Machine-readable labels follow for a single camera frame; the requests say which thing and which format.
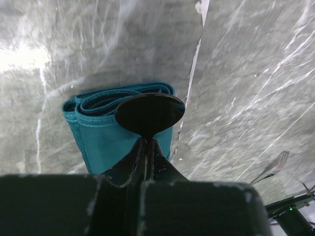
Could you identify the teal satin napkin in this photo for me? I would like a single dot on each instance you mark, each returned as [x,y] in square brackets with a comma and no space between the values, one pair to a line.
[90,116]

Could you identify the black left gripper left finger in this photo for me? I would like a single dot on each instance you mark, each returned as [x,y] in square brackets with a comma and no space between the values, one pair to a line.
[73,205]

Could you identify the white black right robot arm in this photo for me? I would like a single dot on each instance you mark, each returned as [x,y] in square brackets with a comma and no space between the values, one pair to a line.
[287,215]

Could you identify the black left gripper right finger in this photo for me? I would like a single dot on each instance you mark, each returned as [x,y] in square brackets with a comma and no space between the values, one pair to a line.
[192,208]

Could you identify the black spoon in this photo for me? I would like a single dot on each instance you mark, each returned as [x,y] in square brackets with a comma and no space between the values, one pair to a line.
[149,113]

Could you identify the silver fork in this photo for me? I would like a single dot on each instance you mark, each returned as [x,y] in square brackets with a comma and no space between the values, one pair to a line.
[273,168]

